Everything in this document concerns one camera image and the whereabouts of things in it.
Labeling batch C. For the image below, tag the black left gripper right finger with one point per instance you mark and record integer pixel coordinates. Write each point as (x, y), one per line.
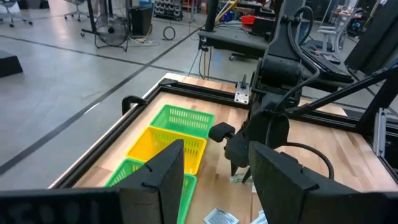
(280, 193)

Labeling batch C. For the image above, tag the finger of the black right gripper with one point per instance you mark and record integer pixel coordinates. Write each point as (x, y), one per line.
(234, 169)
(246, 175)

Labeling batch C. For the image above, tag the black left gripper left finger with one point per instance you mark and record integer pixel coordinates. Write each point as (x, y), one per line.
(155, 186)

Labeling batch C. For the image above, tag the white green first aid packet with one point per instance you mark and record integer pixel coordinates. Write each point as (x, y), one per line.
(237, 179)

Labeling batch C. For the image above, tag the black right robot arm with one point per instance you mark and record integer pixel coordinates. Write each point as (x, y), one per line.
(280, 68)

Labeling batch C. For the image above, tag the white navy wipe packet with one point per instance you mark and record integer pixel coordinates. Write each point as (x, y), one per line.
(220, 217)
(260, 219)

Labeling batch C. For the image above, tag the green plastic basket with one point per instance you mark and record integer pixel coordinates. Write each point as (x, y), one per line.
(183, 118)
(124, 172)

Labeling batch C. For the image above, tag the yellow plastic basket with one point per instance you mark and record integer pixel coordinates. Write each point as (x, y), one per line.
(155, 140)

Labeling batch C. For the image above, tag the black clamp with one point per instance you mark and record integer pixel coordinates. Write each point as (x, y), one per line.
(132, 100)

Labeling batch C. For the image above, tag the black keyboard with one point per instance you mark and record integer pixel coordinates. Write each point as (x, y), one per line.
(326, 63)

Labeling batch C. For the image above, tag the grey side table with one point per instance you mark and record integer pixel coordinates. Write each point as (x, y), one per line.
(230, 39)

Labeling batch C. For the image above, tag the red bin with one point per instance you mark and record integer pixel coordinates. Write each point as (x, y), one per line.
(248, 20)

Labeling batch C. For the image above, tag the white office chair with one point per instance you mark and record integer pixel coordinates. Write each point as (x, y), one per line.
(326, 31)

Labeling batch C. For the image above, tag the black pole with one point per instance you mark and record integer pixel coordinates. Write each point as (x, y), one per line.
(211, 15)

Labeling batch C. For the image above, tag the black panel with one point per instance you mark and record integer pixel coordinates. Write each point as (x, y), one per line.
(376, 37)

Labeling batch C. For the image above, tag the shelf with storage bins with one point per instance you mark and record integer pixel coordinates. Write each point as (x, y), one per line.
(168, 7)

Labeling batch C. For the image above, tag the black floor fan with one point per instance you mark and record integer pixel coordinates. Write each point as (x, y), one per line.
(112, 31)

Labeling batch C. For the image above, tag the black box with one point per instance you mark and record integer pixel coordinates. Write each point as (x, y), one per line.
(140, 20)

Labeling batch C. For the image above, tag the black ramp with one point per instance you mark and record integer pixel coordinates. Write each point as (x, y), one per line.
(9, 63)

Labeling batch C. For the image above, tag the grey swivel chair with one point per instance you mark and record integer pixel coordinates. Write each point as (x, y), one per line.
(7, 3)

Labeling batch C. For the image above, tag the silver metal bracket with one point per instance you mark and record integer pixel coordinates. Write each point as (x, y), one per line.
(242, 93)
(380, 130)

